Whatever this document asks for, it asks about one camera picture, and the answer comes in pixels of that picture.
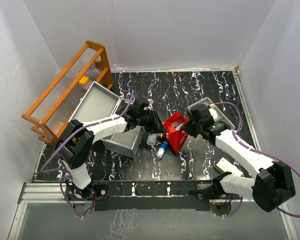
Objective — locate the grey metal medicine case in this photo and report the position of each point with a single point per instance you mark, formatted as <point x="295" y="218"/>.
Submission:
<point x="98" y="103"/>

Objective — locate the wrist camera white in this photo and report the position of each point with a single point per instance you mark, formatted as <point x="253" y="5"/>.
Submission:
<point x="150" y="102"/>
<point x="213" y="112"/>

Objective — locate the grey divided plastic tray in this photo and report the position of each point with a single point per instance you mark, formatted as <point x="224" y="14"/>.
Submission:
<point x="206" y="101"/>

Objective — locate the white green small box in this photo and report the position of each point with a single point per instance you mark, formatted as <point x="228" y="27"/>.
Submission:
<point x="224" y="165"/>

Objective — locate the white green medicine bottle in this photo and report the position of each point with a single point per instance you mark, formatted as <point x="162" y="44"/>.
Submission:
<point x="151" y="139"/>

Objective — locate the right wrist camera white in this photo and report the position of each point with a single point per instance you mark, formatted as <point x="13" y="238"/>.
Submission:
<point x="213" y="112"/>

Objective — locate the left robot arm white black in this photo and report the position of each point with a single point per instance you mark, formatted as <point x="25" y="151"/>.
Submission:
<point x="74" y="144"/>

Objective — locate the white blue spray bottle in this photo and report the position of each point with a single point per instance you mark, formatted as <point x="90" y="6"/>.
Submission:
<point x="162" y="149"/>

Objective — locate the red first aid pouch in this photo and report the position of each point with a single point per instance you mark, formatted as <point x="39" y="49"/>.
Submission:
<point x="175" y="133"/>

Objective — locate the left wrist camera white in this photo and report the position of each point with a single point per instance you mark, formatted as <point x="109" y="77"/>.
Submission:
<point x="150" y="102"/>

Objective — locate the brown bottle orange cap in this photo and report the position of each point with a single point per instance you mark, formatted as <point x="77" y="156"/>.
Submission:
<point x="160" y="136"/>

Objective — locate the yellow block on rack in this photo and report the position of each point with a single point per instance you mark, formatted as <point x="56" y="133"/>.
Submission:
<point x="84" y="80"/>

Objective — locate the aluminium front rail frame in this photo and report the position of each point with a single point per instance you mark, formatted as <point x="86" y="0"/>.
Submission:
<point x="42" y="215"/>

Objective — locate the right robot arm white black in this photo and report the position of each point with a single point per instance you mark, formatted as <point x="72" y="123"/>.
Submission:
<point x="271" y="182"/>

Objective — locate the orange wooden rack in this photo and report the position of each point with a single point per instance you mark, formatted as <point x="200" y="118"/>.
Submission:
<point x="51" y="111"/>

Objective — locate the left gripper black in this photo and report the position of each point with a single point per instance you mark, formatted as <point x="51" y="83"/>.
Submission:
<point x="156" y="126"/>

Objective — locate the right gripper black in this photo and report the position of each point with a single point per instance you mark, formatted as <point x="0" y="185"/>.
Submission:
<point x="187" y="126"/>

